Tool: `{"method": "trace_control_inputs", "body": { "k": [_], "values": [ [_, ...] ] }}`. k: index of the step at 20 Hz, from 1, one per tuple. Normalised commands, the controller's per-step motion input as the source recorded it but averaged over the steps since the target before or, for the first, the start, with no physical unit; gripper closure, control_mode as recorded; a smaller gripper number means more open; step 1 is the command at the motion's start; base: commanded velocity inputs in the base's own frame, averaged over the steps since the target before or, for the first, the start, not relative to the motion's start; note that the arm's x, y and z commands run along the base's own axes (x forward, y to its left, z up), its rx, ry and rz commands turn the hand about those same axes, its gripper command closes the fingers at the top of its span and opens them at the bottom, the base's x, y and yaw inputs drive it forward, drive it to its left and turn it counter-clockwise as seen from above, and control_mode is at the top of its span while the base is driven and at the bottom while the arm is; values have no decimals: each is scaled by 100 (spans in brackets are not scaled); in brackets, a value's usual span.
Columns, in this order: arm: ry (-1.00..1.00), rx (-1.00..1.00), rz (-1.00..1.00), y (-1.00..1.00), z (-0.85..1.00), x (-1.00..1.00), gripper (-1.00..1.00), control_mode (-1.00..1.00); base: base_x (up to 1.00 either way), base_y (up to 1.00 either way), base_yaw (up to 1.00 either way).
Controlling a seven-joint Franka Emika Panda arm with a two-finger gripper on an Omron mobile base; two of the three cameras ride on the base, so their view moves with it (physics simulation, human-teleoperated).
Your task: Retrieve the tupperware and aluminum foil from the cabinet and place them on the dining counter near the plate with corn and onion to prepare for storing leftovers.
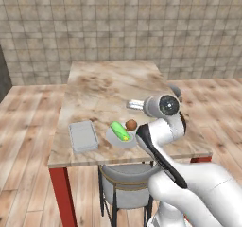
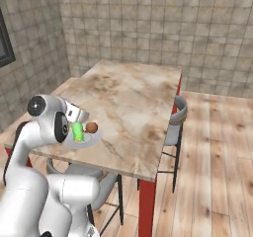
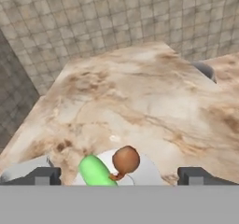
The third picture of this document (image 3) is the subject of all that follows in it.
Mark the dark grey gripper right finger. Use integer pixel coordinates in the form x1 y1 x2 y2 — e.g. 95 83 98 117
176 166 238 186

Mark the white round plate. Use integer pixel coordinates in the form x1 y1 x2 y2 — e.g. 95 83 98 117
72 148 166 187

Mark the green corn cob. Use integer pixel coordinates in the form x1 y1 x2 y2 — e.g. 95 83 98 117
77 154 119 187

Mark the brown onion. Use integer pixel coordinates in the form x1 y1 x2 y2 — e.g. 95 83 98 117
109 145 141 182

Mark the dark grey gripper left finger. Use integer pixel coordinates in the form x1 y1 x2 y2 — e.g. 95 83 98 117
2 166 62 186

